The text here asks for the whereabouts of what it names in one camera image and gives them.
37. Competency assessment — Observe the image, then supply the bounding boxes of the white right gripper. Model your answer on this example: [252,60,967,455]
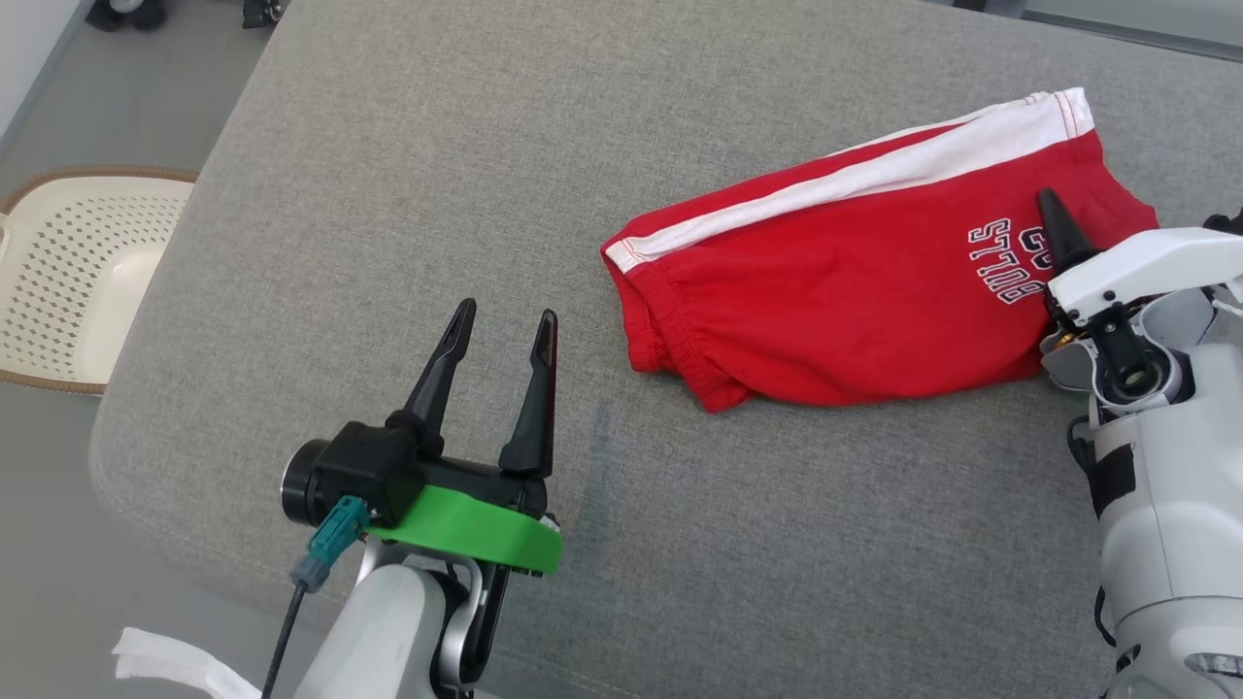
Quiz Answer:
[1036,187,1243,326]

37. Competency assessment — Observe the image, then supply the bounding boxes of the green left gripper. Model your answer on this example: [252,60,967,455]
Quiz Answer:
[369,298,564,576]

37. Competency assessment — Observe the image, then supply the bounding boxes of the red shorts with white stripe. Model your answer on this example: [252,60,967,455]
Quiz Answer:
[602,87,1159,414]

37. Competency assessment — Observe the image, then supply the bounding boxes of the black cylindrical left gripper motor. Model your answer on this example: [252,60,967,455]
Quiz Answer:
[282,439,331,527]

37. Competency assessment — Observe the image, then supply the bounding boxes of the cream perforated laundry basket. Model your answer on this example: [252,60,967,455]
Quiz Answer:
[0,165,200,396]

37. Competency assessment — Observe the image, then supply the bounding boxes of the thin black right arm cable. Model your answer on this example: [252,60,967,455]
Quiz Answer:
[1066,416,1120,649]

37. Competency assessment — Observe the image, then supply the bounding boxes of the white fabric strap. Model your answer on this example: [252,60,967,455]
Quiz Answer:
[112,626,263,699]

